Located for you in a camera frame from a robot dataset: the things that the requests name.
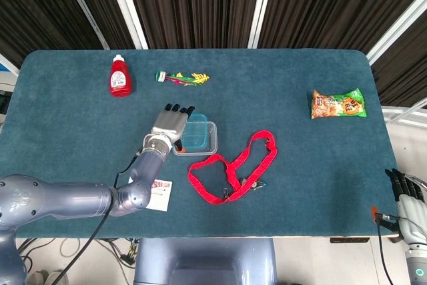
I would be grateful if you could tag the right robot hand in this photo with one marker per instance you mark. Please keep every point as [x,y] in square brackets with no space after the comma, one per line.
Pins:
[413,213]

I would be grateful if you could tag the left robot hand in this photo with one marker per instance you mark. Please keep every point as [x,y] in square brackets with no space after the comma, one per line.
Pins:
[168,125]

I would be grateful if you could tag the blue container lid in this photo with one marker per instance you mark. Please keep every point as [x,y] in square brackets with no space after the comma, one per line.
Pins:
[197,133]

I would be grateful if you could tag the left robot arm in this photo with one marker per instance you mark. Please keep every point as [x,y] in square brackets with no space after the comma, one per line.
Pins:
[66,198]

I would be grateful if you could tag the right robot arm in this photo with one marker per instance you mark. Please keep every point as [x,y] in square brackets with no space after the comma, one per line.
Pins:
[417,265]

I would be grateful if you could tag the clear plastic container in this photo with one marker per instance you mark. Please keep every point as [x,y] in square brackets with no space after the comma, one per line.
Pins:
[210,145]

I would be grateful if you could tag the colourful feather toy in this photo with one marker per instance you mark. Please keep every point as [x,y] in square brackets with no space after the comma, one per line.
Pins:
[183,78]

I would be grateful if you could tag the red ketchup squeeze bottle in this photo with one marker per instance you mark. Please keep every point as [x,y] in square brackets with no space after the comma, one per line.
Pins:
[120,81]

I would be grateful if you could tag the white card with red print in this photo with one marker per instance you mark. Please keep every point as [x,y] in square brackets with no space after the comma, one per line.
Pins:
[161,198]

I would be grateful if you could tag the teal carpet table mat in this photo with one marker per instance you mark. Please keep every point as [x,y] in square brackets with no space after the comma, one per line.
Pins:
[267,81]

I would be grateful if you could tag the metal clip with blue tip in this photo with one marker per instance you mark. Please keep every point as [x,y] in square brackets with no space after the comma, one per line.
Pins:
[258,185]

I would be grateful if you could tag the green orange snack bag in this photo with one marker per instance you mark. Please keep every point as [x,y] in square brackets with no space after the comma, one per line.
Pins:
[337,104]

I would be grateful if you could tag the blue-grey robot torso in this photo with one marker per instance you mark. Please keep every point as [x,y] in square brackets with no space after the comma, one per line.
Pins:
[203,261]

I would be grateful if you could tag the grey shoe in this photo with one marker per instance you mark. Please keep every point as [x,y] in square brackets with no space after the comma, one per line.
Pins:
[36,278]
[55,278]

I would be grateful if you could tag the white metal frame rail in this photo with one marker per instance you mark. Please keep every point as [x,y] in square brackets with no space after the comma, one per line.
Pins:
[403,116]

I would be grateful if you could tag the white frame post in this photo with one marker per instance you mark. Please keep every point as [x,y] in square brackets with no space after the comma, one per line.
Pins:
[128,8]
[397,28]
[262,8]

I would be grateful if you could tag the thin grey frame post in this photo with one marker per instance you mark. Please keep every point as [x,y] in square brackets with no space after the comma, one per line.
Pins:
[83,8]

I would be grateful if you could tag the white frame with blue sticker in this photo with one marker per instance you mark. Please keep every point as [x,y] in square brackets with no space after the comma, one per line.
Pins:
[8,64]

